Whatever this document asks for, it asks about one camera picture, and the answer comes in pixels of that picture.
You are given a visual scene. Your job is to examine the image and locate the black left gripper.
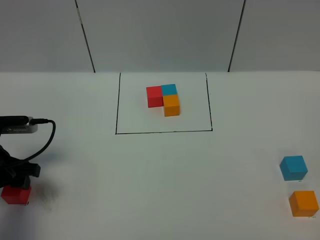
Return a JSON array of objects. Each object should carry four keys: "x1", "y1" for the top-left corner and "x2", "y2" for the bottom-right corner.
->
[{"x1": 0, "y1": 146, "x2": 41, "y2": 190}]

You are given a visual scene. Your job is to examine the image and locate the template red cube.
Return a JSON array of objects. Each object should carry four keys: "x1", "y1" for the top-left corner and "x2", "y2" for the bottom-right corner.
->
[{"x1": 146, "y1": 86, "x2": 164, "y2": 108}]

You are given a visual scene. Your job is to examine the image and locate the template orange cube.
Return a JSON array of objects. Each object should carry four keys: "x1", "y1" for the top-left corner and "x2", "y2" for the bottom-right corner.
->
[{"x1": 163, "y1": 94, "x2": 181, "y2": 117}]

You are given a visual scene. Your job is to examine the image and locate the template blue cube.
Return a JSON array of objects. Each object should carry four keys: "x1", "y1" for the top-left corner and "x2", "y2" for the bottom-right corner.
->
[{"x1": 160, "y1": 84, "x2": 178, "y2": 96}]

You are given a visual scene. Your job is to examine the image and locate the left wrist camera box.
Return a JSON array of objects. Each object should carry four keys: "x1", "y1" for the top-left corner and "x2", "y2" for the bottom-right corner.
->
[{"x1": 0, "y1": 115, "x2": 38, "y2": 134}]

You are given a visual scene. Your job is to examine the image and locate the black camera cable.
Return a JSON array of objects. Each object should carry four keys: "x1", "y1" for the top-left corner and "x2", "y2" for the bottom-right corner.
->
[{"x1": 0, "y1": 118, "x2": 57, "y2": 171}]

